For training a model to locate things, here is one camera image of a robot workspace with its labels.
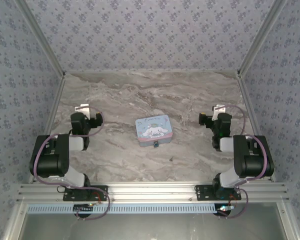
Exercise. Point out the small metal key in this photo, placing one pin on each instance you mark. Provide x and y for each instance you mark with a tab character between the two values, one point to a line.
171	158

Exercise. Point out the blue cartoon tin box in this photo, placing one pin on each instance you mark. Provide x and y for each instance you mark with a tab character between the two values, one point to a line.
152	130

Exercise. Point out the small blue padlock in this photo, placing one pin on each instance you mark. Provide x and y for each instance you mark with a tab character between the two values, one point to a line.
155	144

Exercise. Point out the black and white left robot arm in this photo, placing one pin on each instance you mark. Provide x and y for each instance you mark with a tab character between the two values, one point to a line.
52	160

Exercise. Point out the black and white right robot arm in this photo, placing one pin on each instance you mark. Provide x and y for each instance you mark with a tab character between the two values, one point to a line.
250	160

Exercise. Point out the right controller circuit board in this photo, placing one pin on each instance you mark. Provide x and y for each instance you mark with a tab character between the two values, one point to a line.
225	208

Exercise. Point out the controller circuit board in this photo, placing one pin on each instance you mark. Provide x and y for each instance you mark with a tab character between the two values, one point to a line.
225	208
82	207

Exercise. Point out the left controller circuit board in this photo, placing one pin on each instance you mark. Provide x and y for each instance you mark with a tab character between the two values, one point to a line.
82	207

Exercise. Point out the grey metal lower panel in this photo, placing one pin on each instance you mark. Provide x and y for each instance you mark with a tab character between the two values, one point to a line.
152	227

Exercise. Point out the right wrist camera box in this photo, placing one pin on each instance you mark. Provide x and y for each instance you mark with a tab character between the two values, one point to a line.
219	111

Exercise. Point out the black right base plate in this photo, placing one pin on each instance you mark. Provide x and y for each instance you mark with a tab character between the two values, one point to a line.
202	192

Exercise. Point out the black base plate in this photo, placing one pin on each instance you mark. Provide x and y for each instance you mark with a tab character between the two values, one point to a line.
202	192
102	190

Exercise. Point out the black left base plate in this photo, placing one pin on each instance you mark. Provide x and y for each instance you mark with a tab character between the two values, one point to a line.
102	190

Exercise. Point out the aluminium table back rail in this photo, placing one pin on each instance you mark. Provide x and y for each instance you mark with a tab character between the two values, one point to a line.
152	71

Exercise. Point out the aluminium front mounting rail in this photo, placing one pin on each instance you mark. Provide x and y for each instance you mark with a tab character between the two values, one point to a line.
152	191

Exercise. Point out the aluminium frame post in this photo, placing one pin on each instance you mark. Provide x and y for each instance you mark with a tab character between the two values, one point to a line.
43	37
15	222
259	37
287	222

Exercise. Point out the aluminium lower frame post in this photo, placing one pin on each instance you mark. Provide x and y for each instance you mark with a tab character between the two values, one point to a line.
15	222
287	222

